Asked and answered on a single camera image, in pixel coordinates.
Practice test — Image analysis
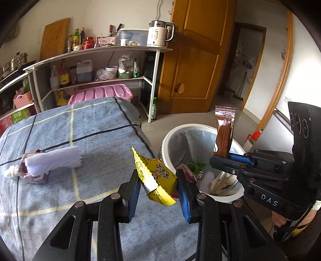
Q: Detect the pink woven basket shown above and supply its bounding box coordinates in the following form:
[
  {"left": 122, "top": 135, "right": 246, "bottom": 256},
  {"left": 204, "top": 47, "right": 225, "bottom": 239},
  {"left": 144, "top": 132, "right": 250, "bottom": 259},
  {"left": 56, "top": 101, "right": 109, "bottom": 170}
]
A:
[{"left": 13, "top": 91, "right": 33, "bottom": 109}]

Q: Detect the sauce bottle yellow label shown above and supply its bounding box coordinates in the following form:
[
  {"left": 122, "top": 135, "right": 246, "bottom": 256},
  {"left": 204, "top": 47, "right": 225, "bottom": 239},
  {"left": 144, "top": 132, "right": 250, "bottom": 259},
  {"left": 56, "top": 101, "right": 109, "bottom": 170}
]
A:
[{"left": 58, "top": 59, "right": 71, "bottom": 88}]

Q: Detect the white trash bin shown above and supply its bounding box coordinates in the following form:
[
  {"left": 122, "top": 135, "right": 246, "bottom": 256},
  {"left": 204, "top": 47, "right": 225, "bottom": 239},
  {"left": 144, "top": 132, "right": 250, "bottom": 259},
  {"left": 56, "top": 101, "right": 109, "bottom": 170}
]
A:
[{"left": 160, "top": 123, "right": 247, "bottom": 204}]

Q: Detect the red lid jar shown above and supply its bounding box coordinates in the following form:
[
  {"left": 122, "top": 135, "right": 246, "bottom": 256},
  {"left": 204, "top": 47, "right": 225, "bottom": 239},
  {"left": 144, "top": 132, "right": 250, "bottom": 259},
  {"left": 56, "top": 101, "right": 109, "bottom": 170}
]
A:
[{"left": 83, "top": 36, "right": 95, "bottom": 50}]

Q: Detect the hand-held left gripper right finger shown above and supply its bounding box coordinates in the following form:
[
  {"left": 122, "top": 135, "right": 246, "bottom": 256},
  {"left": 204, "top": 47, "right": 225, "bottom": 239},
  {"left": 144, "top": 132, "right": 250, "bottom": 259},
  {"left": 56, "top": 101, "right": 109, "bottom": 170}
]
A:
[{"left": 176, "top": 169, "right": 286, "bottom": 261}]

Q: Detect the low metal side rack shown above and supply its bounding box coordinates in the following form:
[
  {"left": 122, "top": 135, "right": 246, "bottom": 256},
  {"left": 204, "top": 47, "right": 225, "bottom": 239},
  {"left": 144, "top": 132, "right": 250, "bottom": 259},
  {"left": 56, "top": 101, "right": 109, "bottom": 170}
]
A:
[{"left": 0, "top": 70, "right": 38, "bottom": 131}]

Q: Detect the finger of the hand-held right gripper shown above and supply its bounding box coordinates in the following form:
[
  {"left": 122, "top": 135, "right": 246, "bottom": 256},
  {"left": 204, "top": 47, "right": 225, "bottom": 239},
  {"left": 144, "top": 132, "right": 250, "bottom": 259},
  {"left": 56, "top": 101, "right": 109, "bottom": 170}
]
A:
[
  {"left": 228, "top": 153, "right": 254, "bottom": 165},
  {"left": 209, "top": 155, "right": 251, "bottom": 176}
]

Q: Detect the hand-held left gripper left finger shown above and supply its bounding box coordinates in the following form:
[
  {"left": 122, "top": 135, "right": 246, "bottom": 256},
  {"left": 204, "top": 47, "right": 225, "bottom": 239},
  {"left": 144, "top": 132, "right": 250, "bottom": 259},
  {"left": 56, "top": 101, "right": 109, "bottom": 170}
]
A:
[{"left": 33, "top": 169, "right": 142, "bottom": 261}]

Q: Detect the black small appliance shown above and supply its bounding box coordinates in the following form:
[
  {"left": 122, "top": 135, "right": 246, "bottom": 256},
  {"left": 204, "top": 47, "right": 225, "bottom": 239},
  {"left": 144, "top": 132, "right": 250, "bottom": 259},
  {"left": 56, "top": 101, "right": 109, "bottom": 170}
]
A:
[{"left": 0, "top": 94, "right": 14, "bottom": 116}]

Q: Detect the crumpled clear plastic bag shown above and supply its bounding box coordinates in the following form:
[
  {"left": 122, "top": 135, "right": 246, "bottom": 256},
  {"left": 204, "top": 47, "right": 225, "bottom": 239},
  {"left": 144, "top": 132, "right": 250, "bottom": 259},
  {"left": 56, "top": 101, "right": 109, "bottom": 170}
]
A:
[{"left": 94, "top": 69, "right": 111, "bottom": 81}]

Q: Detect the plastic jerrycan dark liquid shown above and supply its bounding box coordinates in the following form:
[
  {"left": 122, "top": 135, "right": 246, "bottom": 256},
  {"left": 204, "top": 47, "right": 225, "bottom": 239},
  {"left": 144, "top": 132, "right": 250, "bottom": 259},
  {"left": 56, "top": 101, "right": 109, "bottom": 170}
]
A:
[{"left": 76, "top": 60, "right": 93, "bottom": 83}]

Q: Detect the green snack packet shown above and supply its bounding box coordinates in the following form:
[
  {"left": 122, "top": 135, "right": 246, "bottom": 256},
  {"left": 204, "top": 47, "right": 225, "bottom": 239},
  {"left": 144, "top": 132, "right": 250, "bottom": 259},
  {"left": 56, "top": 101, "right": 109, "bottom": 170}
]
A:
[{"left": 186, "top": 163, "right": 206, "bottom": 180}]

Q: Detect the mop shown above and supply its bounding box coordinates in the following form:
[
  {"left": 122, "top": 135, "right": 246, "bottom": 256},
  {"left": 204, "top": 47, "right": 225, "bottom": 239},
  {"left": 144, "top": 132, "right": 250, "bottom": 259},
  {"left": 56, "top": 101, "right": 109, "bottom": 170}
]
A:
[{"left": 233, "top": 71, "right": 247, "bottom": 99}]

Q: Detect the green cardboard box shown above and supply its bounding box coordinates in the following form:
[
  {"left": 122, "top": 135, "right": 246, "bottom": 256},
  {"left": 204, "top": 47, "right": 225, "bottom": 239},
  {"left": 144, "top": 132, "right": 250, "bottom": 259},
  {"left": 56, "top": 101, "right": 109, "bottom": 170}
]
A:
[{"left": 10, "top": 104, "right": 37, "bottom": 123}]

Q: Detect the pink drink carton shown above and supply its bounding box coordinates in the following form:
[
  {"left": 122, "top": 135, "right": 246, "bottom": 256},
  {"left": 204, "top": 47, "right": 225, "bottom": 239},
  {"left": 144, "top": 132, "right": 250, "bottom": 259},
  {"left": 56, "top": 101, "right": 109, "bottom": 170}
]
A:
[{"left": 179, "top": 163, "right": 198, "bottom": 184}]

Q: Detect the wooden cutting board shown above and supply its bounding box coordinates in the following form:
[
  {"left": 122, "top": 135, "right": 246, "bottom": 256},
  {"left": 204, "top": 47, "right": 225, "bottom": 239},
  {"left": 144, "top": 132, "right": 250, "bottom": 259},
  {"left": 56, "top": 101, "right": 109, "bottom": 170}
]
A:
[{"left": 40, "top": 17, "right": 71, "bottom": 61}]

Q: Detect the wooden door frame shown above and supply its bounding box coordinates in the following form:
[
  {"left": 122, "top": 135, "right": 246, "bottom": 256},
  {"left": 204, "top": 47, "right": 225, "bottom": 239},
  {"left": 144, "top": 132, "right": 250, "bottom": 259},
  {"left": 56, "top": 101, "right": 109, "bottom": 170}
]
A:
[{"left": 261, "top": 10, "right": 295, "bottom": 131}]

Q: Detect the white crumpled tissue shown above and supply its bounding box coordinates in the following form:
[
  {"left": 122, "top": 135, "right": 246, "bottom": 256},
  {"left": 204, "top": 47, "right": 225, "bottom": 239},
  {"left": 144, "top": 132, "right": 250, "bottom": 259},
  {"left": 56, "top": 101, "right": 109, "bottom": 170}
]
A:
[{"left": 4, "top": 164, "right": 20, "bottom": 179}]

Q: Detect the person's right hand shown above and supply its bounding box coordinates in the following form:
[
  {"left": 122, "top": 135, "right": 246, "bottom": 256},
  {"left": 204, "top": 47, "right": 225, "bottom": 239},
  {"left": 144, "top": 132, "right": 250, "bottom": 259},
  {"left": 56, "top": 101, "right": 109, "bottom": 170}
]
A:
[{"left": 271, "top": 211, "right": 287, "bottom": 227}]

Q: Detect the yellow snack packet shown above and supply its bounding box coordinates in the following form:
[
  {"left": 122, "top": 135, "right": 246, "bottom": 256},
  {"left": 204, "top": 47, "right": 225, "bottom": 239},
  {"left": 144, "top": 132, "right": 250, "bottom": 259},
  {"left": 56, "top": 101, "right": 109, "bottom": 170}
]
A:
[{"left": 132, "top": 147, "right": 179, "bottom": 207}]

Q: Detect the person's right forearm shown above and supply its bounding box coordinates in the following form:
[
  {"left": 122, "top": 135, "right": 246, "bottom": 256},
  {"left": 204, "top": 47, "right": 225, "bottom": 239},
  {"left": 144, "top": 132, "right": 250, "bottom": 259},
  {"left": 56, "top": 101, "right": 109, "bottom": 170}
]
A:
[{"left": 281, "top": 208, "right": 321, "bottom": 261}]

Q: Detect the white metal shelf rack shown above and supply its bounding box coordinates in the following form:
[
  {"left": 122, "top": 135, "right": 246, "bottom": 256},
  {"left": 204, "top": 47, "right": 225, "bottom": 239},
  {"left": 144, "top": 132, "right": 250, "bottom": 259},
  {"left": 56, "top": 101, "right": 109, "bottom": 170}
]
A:
[{"left": 22, "top": 45, "right": 173, "bottom": 123}]

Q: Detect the brown coffee sachet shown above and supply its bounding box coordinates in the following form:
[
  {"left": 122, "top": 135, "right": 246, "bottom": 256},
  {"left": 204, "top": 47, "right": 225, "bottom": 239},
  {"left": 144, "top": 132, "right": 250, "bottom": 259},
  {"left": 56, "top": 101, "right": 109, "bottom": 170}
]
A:
[{"left": 213, "top": 105, "right": 237, "bottom": 158}]

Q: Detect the white plastic tub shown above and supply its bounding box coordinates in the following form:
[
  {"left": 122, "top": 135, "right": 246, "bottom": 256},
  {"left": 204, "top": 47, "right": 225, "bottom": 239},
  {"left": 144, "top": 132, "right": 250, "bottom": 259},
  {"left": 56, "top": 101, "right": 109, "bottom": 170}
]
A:
[{"left": 105, "top": 66, "right": 119, "bottom": 79}]

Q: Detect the white electric kettle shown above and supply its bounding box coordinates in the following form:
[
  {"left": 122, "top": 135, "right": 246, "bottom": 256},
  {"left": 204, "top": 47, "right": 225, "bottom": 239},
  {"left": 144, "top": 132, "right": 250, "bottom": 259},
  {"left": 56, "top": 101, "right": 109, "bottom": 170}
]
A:
[{"left": 146, "top": 20, "right": 175, "bottom": 48}]

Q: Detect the wooden door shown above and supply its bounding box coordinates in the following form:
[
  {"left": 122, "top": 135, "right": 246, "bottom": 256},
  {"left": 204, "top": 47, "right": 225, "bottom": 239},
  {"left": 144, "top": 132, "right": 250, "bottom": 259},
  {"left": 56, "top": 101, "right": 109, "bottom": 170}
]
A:
[{"left": 158, "top": 0, "right": 237, "bottom": 114}]

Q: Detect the metal rail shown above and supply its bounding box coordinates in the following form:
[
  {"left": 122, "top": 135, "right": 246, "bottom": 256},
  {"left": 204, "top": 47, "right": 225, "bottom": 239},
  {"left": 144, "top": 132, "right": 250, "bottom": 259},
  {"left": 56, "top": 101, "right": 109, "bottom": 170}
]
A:
[{"left": 273, "top": 108, "right": 293, "bottom": 131}]

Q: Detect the red white plastic item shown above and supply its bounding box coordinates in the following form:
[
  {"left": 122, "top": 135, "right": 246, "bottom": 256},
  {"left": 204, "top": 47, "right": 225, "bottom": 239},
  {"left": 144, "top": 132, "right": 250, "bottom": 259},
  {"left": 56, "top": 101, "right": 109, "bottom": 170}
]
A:
[{"left": 244, "top": 128, "right": 264, "bottom": 151}]

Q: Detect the steel steamer pot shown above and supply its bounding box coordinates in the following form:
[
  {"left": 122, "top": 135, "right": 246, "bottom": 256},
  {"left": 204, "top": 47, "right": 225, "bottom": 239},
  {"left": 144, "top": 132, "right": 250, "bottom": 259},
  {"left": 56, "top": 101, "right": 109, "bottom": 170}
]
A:
[{"left": 0, "top": 52, "right": 29, "bottom": 77}]

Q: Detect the pink plastic storage box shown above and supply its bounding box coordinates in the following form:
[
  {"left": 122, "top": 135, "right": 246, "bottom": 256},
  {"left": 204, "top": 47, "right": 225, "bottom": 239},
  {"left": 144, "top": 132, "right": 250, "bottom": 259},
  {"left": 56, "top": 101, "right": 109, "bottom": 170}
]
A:
[{"left": 67, "top": 84, "right": 133, "bottom": 105}]

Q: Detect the grey bin liner bag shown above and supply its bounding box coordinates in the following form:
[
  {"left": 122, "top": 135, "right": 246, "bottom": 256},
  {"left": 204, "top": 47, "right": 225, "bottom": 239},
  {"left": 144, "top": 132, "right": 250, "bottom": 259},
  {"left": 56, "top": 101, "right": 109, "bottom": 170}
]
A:
[{"left": 173, "top": 128, "right": 241, "bottom": 171}]

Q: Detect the white plastic bag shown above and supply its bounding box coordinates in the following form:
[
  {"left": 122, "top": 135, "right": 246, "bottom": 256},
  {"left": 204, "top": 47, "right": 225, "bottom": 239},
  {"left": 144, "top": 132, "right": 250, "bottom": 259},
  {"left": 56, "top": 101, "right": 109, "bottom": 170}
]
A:
[{"left": 118, "top": 55, "right": 136, "bottom": 73}]

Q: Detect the clear plastic storage box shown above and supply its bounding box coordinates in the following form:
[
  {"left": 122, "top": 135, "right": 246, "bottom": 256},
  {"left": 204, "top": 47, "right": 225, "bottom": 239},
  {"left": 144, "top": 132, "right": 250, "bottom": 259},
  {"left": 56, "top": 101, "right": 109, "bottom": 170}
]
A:
[{"left": 118, "top": 28, "right": 149, "bottom": 47}]

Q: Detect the white plastic bottle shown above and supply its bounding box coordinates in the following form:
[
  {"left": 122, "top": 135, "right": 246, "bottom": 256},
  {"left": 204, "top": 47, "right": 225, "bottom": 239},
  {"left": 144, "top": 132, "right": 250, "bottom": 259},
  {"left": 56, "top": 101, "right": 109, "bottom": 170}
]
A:
[{"left": 50, "top": 65, "right": 59, "bottom": 89}]

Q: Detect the black induction cooktop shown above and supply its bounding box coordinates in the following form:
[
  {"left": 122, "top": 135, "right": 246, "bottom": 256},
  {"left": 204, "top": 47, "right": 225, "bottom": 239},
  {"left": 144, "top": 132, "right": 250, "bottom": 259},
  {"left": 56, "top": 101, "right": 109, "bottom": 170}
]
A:
[{"left": 0, "top": 60, "right": 37, "bottom": 83}]

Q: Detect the pink flat box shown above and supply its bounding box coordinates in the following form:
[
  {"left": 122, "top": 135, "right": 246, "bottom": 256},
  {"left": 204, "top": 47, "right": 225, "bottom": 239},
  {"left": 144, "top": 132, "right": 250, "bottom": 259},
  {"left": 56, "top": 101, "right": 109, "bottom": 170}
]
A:
[{"left": 94, "top": 36, "right": 118, "bottom": 48}]

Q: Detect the tall white foam net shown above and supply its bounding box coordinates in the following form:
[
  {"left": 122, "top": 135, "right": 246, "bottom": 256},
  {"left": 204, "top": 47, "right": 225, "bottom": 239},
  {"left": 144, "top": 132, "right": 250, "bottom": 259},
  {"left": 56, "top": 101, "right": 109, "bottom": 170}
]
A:
[{"left": 197, "top": 171, "right": 215, "bottom": 192}]

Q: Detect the red cardboard box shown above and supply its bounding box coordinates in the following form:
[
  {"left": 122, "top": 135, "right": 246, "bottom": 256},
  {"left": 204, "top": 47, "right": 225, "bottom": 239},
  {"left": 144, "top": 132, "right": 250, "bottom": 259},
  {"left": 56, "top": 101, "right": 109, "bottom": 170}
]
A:
[{"left": 0, "top": 116, "right": 13, "bottom": 133}]

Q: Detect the yellow oil bottle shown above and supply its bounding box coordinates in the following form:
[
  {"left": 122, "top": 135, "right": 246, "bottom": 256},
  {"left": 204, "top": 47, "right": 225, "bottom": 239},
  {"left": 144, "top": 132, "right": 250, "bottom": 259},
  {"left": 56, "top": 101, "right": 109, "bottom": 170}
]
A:
[{"left": 56, "top": 91, "right": 72, "bottom": 107}]

